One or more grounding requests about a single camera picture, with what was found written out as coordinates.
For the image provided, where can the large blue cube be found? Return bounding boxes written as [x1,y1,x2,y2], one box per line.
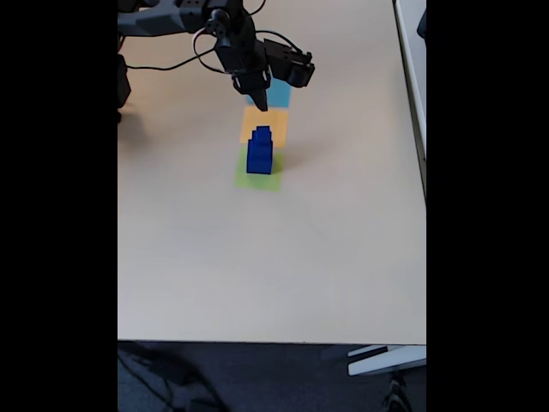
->
[246,148,275,176]

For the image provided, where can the thin black camera cable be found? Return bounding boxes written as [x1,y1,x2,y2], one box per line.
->
[125,33,235,77]

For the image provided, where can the orange paper square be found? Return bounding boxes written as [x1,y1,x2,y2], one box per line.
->
[238,105,289,150]

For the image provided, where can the green paper square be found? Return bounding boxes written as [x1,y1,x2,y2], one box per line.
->
[233,149,287,193]

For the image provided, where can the white table foot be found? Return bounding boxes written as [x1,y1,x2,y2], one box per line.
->
[347,344,427,378]

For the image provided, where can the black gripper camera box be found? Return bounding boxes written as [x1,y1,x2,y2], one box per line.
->
[231,70,274,94]

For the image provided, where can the blue paper square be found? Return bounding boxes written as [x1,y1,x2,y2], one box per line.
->
[246,76,293,108]

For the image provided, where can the black motor cable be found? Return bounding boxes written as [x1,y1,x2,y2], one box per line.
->
[239,0,306,55]

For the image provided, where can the black stand leg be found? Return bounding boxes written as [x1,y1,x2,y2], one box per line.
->
[381,371,415,412]

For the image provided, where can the white side table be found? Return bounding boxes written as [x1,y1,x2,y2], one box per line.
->
[393,0,427,203]

